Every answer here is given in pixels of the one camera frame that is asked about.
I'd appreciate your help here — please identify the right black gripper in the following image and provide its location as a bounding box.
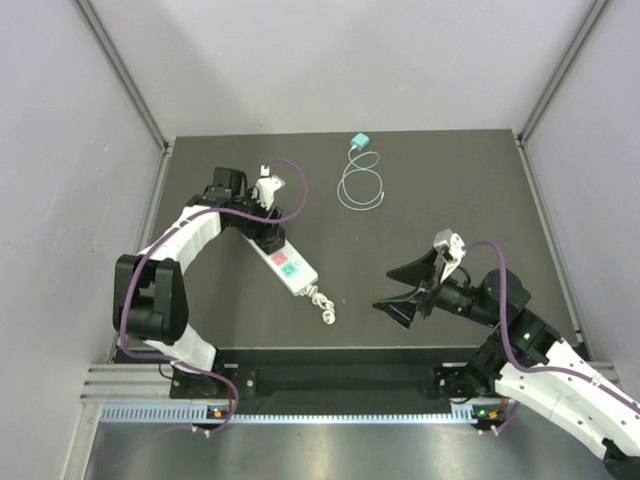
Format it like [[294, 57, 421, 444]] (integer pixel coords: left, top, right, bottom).
[[372, 246, 499, 328]]

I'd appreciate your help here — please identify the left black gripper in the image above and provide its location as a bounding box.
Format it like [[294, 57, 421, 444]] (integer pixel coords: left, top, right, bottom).
[[230, 189, 283, 248]]

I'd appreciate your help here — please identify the white power strip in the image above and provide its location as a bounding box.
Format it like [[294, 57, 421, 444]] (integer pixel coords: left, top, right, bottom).
[[247, 239, 319, 296]]

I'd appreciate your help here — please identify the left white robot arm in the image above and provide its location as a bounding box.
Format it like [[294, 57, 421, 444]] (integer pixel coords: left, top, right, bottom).
[[113, 165, 286, 397]]

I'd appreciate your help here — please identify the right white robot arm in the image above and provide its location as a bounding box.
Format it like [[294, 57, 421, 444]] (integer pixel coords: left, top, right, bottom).
[[373, 249, 639, 479]]

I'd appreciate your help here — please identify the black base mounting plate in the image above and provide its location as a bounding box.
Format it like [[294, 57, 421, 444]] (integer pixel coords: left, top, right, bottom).
[[169, 348, 501, 414]]

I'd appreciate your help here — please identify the teal charger block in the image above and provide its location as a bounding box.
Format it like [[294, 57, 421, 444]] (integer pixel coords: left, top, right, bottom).
[[350, 133, 370, 151]]

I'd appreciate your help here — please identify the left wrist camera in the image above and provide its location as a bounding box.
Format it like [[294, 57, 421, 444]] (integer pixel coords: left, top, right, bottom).
[[251, 164, 286, 211]]

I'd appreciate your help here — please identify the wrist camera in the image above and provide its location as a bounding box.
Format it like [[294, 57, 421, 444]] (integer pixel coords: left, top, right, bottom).
[[433, 229, 466, 283], [251, 164, 286, 211]]

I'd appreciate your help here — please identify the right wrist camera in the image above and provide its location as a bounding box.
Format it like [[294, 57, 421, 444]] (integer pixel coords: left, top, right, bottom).
[[433, 229, 466, 283]]

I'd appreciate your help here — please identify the white power strip cord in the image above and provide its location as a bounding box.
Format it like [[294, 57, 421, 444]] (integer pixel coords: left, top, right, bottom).
[[304, 284, 337, 326]]

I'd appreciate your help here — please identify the grey slotted cable duct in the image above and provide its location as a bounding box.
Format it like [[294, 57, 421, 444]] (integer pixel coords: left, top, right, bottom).
[[99, 402, 506, 424]]

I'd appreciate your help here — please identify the left aluminium frame post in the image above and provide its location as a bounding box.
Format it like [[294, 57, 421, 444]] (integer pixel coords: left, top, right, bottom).
[[71, 0, 169, 151]]

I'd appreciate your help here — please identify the aluminium frame post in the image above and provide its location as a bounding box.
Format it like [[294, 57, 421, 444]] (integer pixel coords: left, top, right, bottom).
[[71, 0, 169, 151], [515, 0, 613, 145]]

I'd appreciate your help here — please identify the right aluminium frame post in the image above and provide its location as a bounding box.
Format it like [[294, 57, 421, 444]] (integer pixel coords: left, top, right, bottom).
[[515, 0, 613, 145]]

